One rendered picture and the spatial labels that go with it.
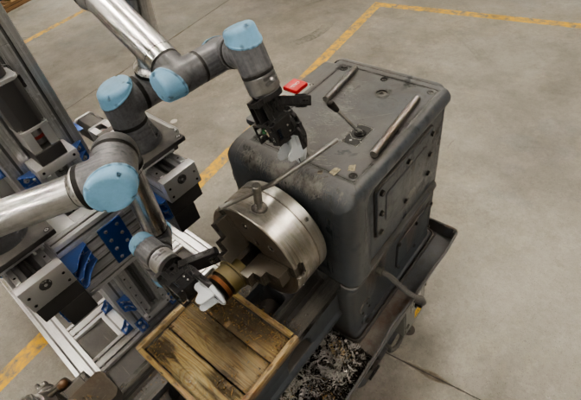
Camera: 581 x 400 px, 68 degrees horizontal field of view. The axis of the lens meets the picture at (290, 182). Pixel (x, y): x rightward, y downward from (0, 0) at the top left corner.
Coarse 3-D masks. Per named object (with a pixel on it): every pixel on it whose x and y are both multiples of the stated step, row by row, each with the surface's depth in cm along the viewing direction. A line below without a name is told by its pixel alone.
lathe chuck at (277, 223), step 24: (240, 192) 116; (216, 216) 120; (240, 216) 108; (264, 216) 107; (288, 216) 108; (264, 240) 108; (288, 240) 106; (312, 240) 111; (288, 264) 108; (312, 264) 113; (288, 288) 118
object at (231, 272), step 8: (224, 264) 112; (232, 264) 113; (240, 264) 113; (216, 272) 111; (224, 272) 110; (232, 272) 110; (216, 280) 109; (224, 280) 109; (232, 280) 109; (240, 280) 111; (224, 288) 108; (232, 288) 110; (240, 288) 112; (224, 296) 110
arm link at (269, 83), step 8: (272, 72) 93; (256, 80) 92; (264, 80) 92; (272, 80) 93; (248, 88) 94; (256, 88) 93; (264, 88) 93; (272, 88) 94; (256, 96) 94; (264, 96) 94
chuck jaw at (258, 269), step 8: (264, 256) 114; (248, 264) 113; (256, 264) 112; (264, 264) 111; (272, 264) 111; (280, 264) 110; (240, 272) 111; (248, 272) 111; (256, 272) 110; (264, 272) 109; (272, 272) 109; (280, 272) 108; (288, 272) 109; (296, 272) 109; (248, 280) 110; (256, 280) 112; (264, 280) 110; (272, 280) 110; (280, 280) 107; (288, 280) 110
